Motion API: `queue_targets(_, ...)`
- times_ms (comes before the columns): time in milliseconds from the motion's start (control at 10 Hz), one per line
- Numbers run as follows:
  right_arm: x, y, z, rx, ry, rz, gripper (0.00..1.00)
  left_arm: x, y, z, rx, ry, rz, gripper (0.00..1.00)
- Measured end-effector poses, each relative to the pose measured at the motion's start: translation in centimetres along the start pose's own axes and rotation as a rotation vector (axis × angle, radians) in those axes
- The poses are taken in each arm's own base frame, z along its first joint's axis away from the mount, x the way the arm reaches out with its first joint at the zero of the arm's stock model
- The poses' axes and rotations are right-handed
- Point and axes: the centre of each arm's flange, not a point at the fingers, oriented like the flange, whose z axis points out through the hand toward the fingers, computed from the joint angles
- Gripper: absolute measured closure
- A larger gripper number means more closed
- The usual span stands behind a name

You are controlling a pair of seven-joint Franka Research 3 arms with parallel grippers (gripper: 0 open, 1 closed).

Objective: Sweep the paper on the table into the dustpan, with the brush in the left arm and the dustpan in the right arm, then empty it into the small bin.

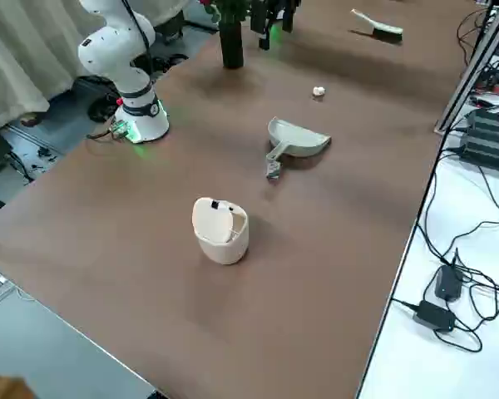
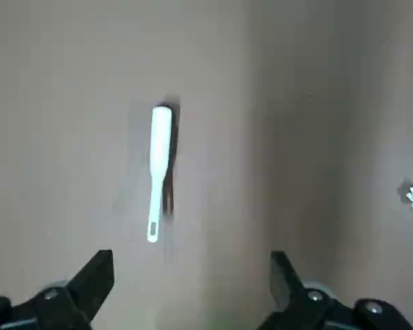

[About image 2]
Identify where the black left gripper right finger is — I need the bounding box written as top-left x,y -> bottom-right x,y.
257,250 -> 413,330

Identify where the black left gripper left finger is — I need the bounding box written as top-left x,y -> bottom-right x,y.
0,250 -> 115,330

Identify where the white brush with black bristles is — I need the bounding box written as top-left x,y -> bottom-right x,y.
146,100 -> 181,243

